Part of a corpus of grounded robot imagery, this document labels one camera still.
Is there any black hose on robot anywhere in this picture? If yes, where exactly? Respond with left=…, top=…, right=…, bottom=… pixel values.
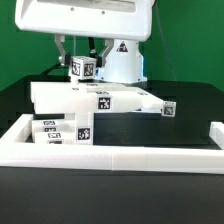
left=87, top=37, right=98, bottom=58

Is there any white long chair part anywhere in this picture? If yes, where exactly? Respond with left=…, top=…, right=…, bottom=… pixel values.
left=30, top=82, right=124, bottom=101

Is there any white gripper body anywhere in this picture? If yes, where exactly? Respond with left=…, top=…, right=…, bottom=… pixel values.
left=15, top=0, right=154, bottom=41

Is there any white tag base sheet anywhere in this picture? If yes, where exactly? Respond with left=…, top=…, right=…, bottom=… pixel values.
left=140, top=103, right=162, bottom=113

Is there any black cable on table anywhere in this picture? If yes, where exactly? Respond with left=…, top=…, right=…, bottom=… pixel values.
left=40, top=63, right=73, bottom=77

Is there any white U-shaped fence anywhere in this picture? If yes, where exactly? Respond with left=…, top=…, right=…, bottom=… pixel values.
left=0, top=114, right=224, bottom=174

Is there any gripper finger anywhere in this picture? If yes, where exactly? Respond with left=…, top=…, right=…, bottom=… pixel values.
left=97, top=39, right=114, bottom=68
left=55, top=34, right=71, bottom=66

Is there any white chair back part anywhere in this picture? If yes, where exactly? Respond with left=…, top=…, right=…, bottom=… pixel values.
left=34, top=90, right=163, bottom=114

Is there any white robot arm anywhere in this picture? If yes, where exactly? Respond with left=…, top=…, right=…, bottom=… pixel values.
left=15, top=0, right=155, bottom=83

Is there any white chair seat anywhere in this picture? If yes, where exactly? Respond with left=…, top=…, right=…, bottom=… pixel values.
left=64, top=112, right=94, bottom=145

